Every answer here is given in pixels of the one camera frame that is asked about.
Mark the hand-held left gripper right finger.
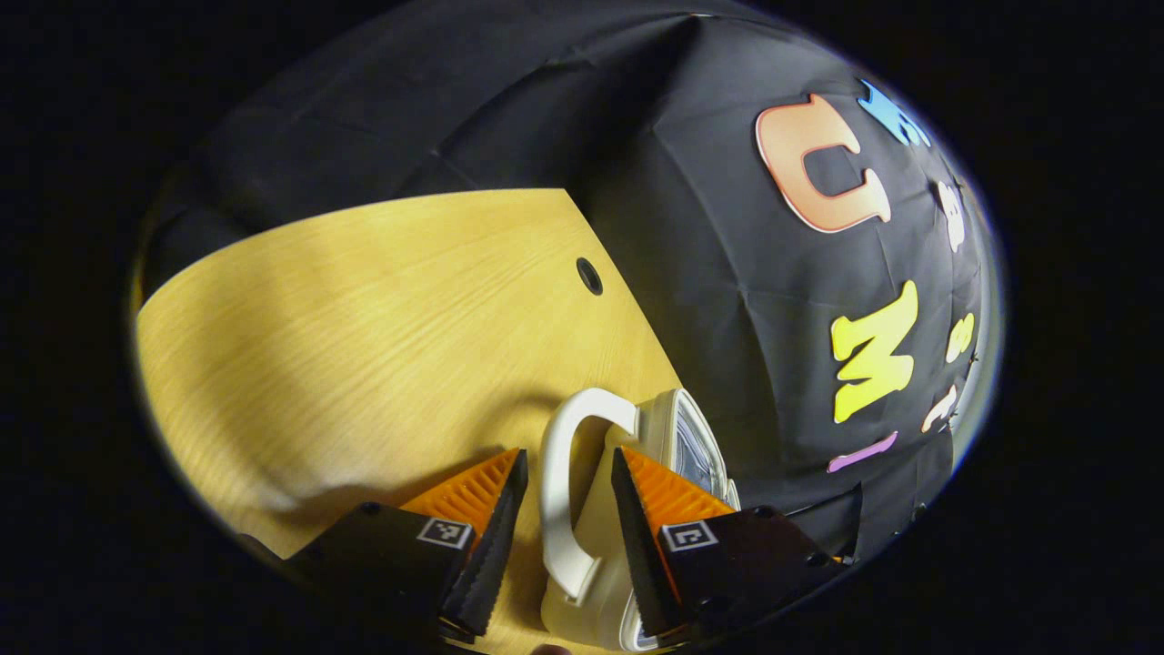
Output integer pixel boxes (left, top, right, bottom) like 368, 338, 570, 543
610, 445, 847, 645

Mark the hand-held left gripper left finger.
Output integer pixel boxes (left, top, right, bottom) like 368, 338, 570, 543
282, 448, 531, 640

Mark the black backdrop cloth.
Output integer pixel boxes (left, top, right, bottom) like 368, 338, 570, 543
136, 0, 1006, 565

